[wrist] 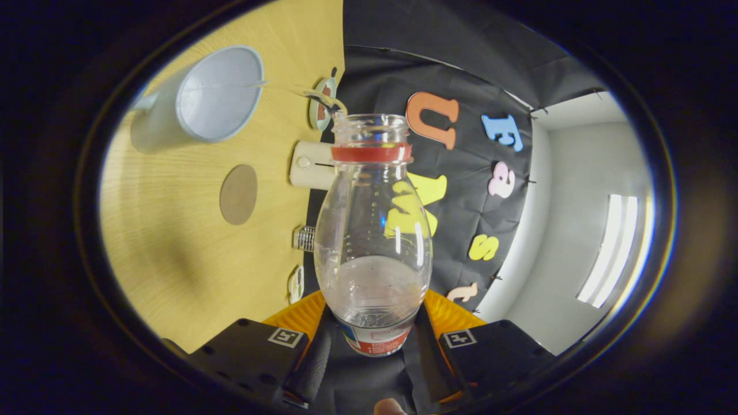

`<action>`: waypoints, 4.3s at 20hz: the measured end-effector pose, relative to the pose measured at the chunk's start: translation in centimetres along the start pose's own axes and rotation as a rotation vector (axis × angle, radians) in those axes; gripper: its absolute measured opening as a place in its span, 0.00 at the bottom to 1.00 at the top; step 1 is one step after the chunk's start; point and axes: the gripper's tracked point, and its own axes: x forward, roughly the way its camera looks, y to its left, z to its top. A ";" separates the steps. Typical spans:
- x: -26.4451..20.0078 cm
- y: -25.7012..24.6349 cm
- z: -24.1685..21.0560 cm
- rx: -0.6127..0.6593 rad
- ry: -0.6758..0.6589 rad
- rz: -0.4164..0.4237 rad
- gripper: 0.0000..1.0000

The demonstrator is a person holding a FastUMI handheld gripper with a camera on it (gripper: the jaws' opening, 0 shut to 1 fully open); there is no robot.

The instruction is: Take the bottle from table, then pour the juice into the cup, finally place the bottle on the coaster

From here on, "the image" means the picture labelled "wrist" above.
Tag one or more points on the long ceiling light panel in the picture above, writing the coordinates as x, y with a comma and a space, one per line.
611, 251

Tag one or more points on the white food tray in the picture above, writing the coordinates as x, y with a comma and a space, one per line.
296, 284

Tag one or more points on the pale green plate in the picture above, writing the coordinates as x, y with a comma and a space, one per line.
314, 115

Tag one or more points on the wooden table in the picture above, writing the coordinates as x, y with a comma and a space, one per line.
173, 242

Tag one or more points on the white toaster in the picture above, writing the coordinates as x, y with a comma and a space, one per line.
308, 165

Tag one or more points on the clear juice bottle red label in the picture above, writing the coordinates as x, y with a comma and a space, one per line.
372, 276

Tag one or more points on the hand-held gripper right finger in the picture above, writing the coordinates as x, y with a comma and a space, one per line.
424, 369

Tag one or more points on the brown round coaster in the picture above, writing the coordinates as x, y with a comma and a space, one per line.
238, 195

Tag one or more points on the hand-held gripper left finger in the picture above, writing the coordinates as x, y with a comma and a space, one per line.
314, 369

